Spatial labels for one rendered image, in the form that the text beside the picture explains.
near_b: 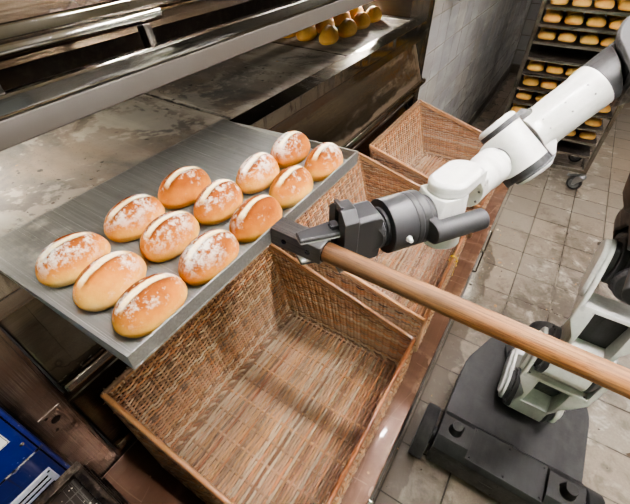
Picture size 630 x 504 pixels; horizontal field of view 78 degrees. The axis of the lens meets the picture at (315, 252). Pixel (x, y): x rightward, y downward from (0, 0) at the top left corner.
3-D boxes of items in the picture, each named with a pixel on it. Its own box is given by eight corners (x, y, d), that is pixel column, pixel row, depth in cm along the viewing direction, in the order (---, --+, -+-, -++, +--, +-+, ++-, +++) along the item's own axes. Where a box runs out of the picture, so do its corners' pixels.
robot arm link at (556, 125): (471, 142, 86) (564, 68, 80) (509, 187, 85) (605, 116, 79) (480, 133, 75) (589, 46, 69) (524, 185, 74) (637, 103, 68)
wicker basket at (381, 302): (279, 293, 132) (273, 230, 113) (352, 207, 167) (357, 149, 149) (417, 356, 114) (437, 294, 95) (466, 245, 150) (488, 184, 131)
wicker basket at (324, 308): (136, 449, 95) (91, 394, 76) (274, 299, 130) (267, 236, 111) (301, 588, 76) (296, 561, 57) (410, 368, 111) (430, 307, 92)
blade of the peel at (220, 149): (357, 163, 79) (358, 150, 77) (134, 370, 45) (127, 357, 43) (223, 119, 92) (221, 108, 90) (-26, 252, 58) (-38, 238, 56)
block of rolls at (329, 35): (203, 25, 159) (200, 9, 155) (272, 4, 189) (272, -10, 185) (332, 47, 136) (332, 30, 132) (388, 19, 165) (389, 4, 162)
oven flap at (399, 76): (59, 386, 70) (-21, 305, 60) (417, 83, 182) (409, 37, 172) (70, 394, 68) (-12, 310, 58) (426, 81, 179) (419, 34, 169)
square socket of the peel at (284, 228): (332, 252, 59) (333, 235, 57) (319, 266, 57) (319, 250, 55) (283, 231, 63) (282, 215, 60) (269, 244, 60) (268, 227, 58)
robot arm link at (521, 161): (440, 176, 74) (481, 144, 85) (474, 218, 73) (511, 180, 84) (484, 141, 65) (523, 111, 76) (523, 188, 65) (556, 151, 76)
